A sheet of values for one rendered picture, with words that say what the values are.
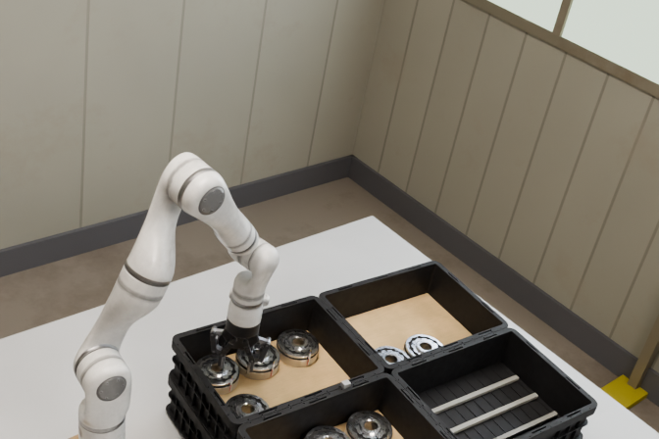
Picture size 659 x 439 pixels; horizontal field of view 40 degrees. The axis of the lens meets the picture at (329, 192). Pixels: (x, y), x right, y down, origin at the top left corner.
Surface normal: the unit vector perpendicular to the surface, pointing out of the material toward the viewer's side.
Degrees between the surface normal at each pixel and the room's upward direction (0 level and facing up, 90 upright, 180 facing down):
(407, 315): 0
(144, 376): 0
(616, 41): 90
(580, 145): 90
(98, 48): 90
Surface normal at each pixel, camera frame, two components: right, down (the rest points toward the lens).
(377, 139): -0.76, 0.22
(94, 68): 0.64, 0.49
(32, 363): 0.17, -0.84
